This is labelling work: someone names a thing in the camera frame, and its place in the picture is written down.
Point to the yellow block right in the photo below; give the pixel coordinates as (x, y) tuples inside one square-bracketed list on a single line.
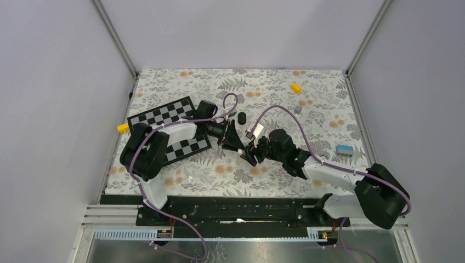
[(296, 88)]

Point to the small grey block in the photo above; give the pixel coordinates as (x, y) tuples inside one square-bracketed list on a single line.
[(298, 110)]

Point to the blue block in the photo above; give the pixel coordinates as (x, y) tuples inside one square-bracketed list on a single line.
[(344, 150)]

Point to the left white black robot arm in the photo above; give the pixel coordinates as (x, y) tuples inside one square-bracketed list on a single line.
[(170, 133)]

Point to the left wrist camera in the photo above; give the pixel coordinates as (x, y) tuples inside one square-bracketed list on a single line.
[(228, 113)]

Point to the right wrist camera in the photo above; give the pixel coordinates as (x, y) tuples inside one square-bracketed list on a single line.
[(255, 133)]

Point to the yellow block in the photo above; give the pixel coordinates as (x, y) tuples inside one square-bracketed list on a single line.
[(296, 88), (122, 128)]

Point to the yellow block left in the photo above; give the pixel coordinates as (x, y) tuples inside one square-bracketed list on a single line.
[(122, 128)]

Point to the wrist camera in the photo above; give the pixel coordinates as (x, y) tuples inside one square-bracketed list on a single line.
[(255, 133), (228, 113)]

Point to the floral table mat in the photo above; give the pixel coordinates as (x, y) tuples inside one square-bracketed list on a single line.
[(326, 120)]

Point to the black white checkerboard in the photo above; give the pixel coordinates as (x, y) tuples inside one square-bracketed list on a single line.
[(168, 113)]

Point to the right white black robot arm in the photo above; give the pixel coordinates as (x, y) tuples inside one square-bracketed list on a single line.
[(375, 194)]

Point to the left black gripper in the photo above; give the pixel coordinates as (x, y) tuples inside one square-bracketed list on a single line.
[(232, 141)]

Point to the black earbud charging case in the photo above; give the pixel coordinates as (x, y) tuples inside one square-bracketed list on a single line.
[(242, 118)]

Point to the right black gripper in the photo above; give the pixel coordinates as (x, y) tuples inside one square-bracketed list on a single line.
[(249, 155)]

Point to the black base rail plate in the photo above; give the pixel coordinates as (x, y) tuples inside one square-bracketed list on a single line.
[(234, 217)]

